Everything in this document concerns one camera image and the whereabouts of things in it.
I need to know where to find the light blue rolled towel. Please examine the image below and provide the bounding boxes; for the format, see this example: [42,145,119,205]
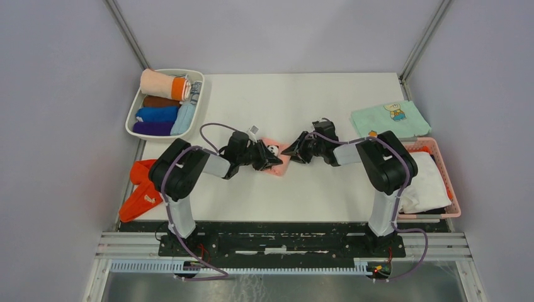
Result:
[170,81,203,136]

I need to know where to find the left aluminium frame post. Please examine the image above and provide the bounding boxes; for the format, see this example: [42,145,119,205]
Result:
[103,0,150,69]

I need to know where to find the purple rolled towel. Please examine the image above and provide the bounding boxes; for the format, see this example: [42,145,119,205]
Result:
[132,121,174,137]

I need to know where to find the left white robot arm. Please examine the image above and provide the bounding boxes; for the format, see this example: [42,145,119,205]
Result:
[149,130,283,256]

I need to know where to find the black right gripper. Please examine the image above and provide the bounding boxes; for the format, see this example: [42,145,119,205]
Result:
[282,131,325,164]

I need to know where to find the front aluminium rail frame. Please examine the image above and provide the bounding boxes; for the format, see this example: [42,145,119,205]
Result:
[82,232,487,301]

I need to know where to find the aluminium corner frame post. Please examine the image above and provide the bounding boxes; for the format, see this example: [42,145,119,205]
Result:
[398,0,454,101]

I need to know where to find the white plastic tray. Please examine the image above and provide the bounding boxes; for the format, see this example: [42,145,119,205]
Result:
[125,69,205,143]

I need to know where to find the pink panda towel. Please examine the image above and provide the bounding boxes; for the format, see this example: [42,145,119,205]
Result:
[261,138,290,177]

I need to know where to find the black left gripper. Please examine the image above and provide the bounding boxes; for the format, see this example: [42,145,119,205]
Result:
[237,140,283,172]

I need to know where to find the peach orange rolled towel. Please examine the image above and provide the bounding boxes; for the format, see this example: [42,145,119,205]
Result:
[140,69,192,101]

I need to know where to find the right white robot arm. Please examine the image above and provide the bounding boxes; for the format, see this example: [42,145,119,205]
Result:
[281,119,418,257]

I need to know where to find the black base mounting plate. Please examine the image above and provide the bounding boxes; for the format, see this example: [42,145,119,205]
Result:
[117,218,453,270]

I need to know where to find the green cartoon bear cloth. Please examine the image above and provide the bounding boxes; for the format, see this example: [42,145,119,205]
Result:
[350,101,431,138]

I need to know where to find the pink perforated plastic basket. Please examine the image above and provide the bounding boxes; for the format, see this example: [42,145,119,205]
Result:
[397,137,461,221]

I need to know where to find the brown rolled towel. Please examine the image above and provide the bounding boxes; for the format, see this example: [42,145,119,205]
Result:
[142,96,181,108]

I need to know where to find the white folded towel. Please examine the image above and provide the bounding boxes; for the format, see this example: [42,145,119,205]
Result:
[400,151,453,215]

